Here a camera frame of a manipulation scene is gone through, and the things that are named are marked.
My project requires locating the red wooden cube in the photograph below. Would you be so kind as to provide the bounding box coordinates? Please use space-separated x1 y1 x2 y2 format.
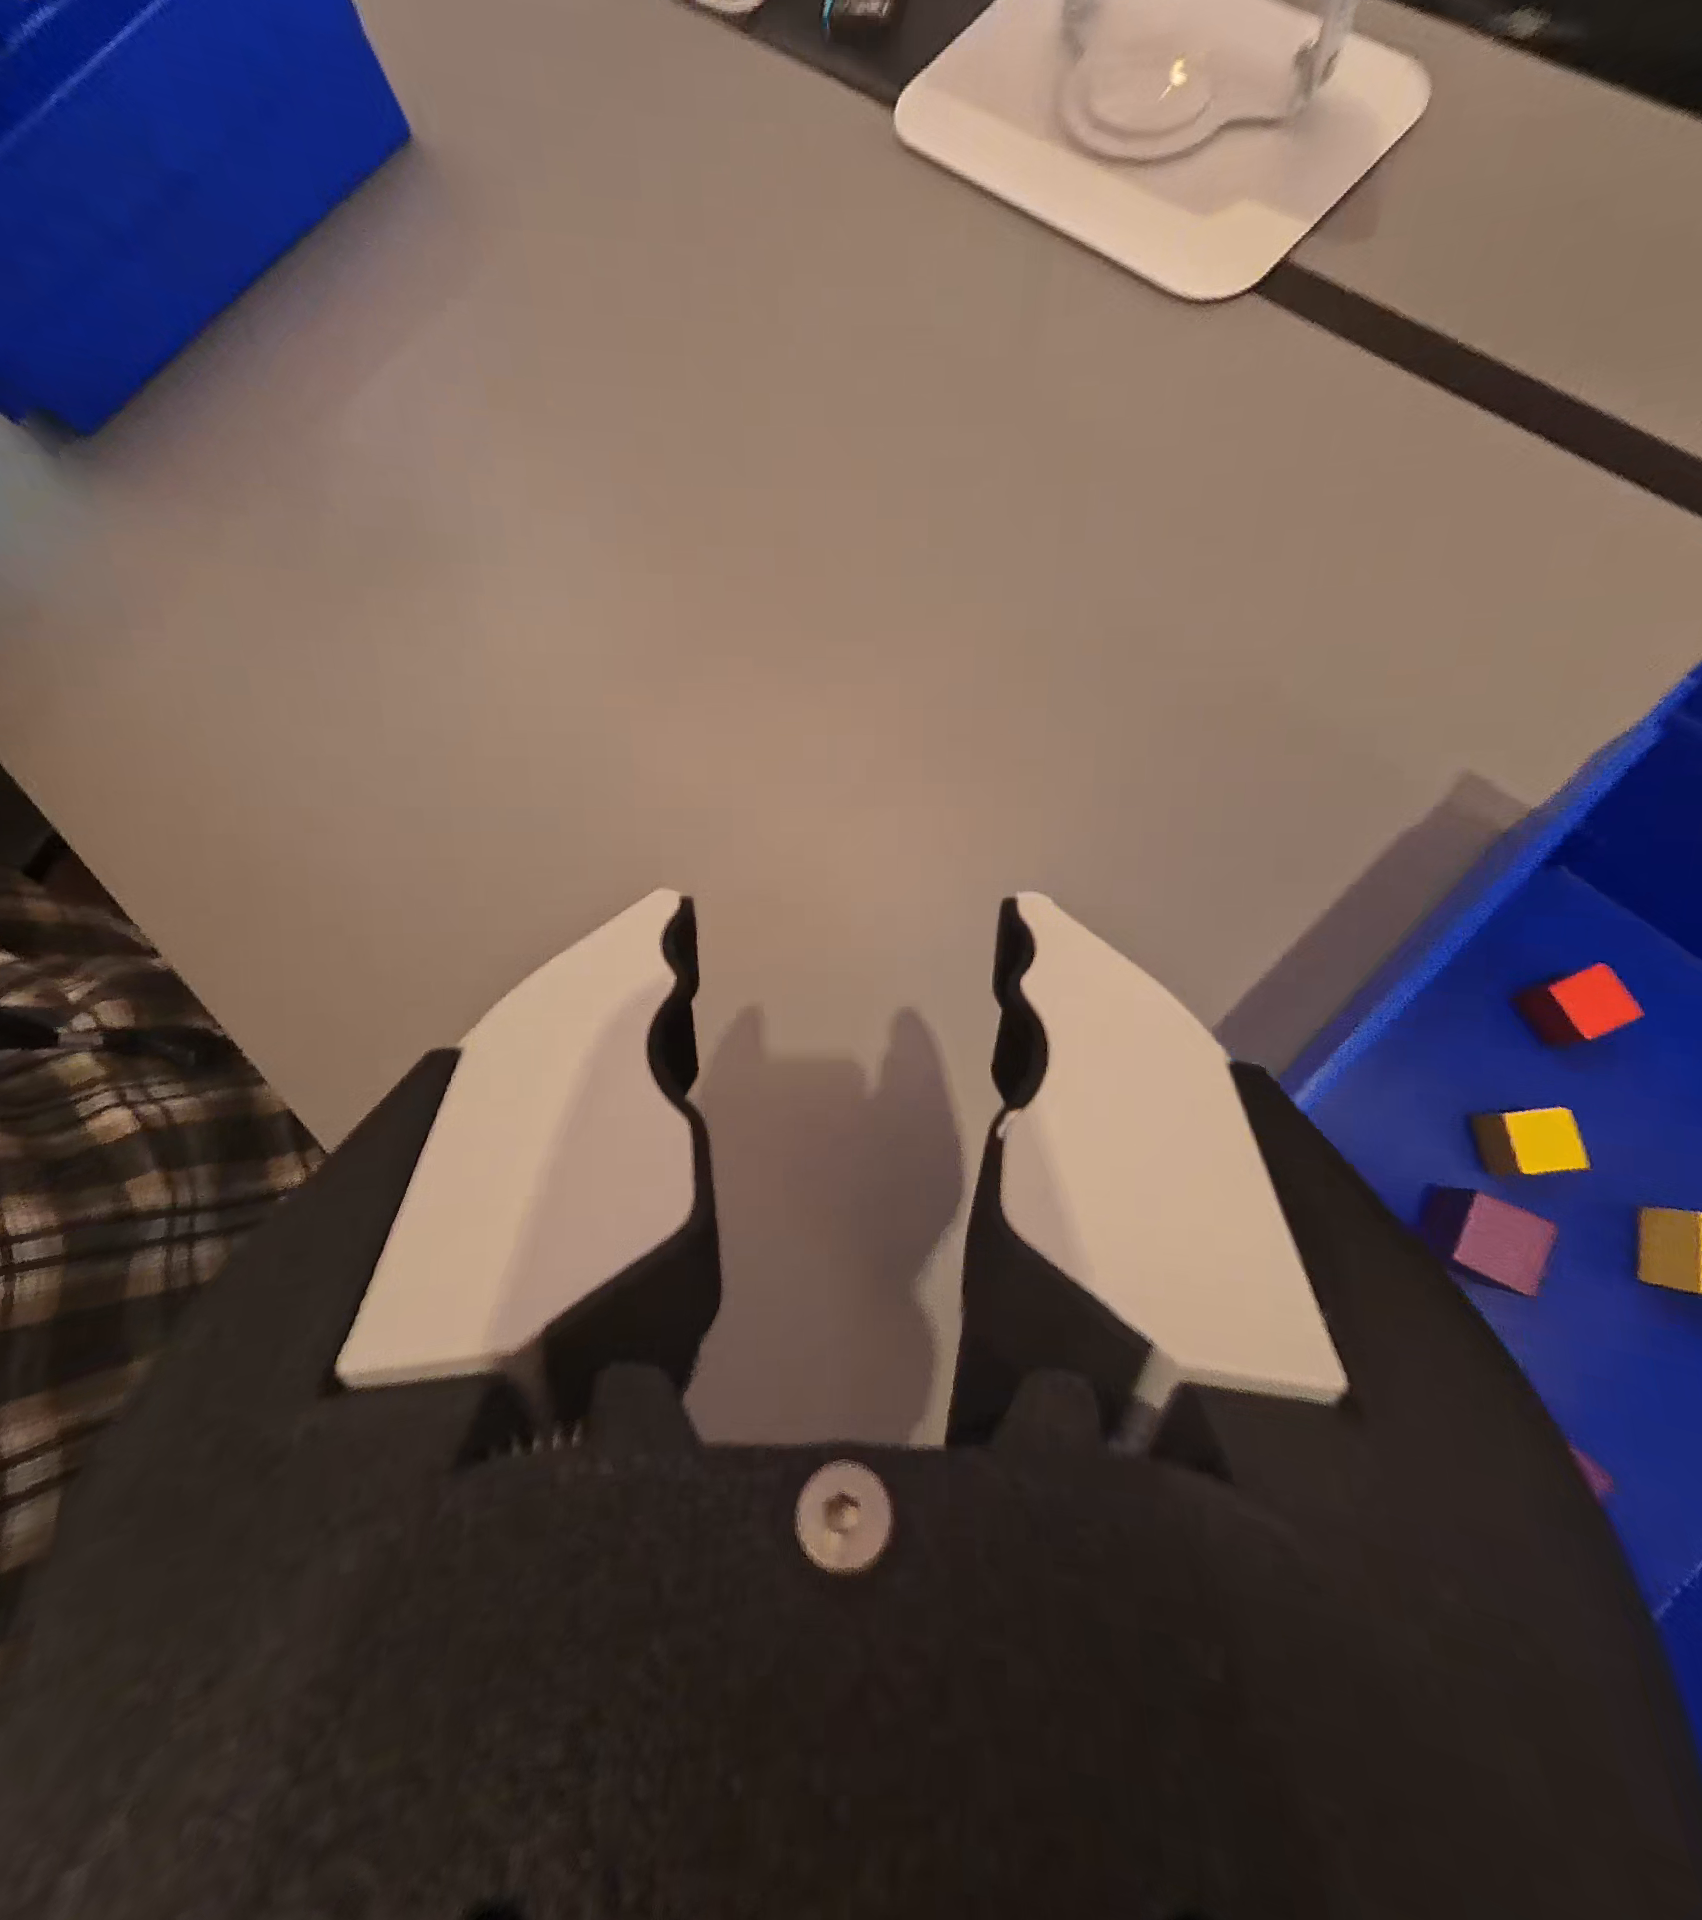
1518 963 1647 1051

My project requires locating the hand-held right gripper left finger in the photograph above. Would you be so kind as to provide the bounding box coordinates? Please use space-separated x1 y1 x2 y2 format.
335 889 724 1390

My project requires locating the clear glass mug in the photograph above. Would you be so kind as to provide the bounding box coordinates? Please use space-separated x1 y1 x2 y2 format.
1057 0 1366 161

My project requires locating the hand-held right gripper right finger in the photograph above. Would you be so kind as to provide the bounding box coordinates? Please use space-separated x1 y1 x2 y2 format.
965 889 1349 1408

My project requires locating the blue plastic bin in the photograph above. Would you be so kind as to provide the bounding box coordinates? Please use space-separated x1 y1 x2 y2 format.
0 0 414 440
1279 632 1702 1907

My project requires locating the white monitor base pad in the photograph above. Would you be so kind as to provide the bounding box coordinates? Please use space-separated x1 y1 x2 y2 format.
892 0 1435 309

